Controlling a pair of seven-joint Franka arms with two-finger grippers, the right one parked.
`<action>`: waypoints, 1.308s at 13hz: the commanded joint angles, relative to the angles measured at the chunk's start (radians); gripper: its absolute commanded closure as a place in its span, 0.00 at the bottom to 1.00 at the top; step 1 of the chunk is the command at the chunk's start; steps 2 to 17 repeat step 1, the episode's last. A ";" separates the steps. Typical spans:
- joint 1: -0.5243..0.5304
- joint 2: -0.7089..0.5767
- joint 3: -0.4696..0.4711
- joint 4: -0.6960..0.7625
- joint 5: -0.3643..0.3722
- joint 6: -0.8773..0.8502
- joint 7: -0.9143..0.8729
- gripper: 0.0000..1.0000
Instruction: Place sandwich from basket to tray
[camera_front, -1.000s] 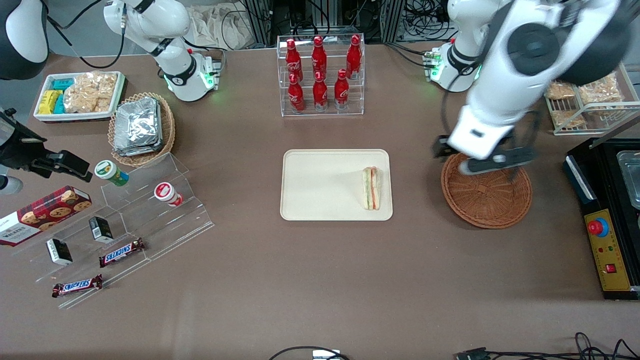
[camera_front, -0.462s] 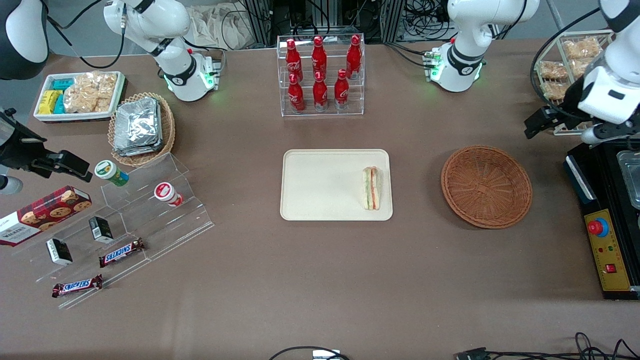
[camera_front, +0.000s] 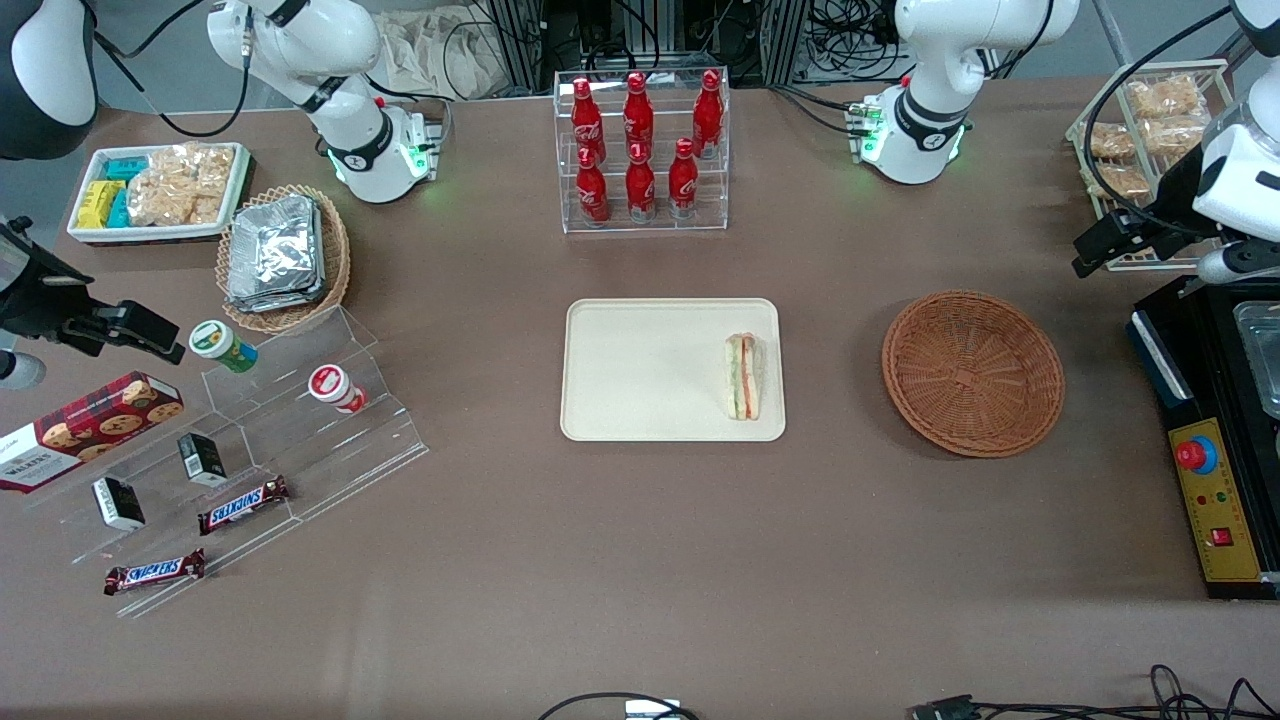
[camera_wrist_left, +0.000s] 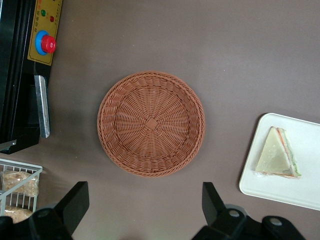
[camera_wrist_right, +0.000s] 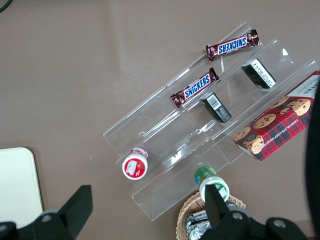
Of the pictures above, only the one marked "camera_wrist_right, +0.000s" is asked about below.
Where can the red tartan cookie box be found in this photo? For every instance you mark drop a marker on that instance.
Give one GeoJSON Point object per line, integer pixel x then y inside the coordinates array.
{"type": "Point", "coordinates": [275, 130]}

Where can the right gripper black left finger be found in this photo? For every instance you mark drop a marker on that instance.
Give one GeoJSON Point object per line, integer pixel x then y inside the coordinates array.
{"type": "Point", "coordinates": [67, 217]}

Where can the silver foil pack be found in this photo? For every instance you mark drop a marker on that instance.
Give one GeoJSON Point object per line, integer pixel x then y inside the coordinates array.
{"type": "Point", "coordinates": [200, 231]}
{"type": "Point", "coordinates": [197, 217]}

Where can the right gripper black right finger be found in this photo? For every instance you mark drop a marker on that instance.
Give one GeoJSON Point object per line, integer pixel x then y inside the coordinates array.
{"type": "Point", "coordinates": [225, 222]}

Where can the small black box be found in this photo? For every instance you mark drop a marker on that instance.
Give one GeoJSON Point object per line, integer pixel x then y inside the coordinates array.
{"type": "Point", "coordinates": [216, 107]}
{"type": "Point", "coordinates": [260, 73]}

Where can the green yogurt cup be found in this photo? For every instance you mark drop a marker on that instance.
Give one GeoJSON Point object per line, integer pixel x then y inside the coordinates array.
{"type": "Point", "coordinates": [203, 175]}

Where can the cream plastic tray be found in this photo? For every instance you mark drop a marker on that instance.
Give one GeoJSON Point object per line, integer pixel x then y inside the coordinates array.
{"type": "Point", "coordinates": [17, 187]}

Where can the clear acrylic stepped shelf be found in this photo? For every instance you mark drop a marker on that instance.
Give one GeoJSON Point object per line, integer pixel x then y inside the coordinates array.
{"type": "Point", "coordinates": [175, 140]}

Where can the Snickers bar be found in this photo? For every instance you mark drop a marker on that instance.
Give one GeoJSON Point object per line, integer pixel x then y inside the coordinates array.
{"type": "Point", "coordinates": [196, 87]}
{"type": "Point", "coordinates": [232, 45]}

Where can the red yogurt cup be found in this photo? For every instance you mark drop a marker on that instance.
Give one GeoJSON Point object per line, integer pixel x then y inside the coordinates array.
{"type": "Point", "coordinates": [135, 166]}

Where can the light tan wicker basket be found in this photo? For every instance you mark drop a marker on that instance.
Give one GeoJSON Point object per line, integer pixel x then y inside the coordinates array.
{"type": "Point", "coordinates": [190, 207]}

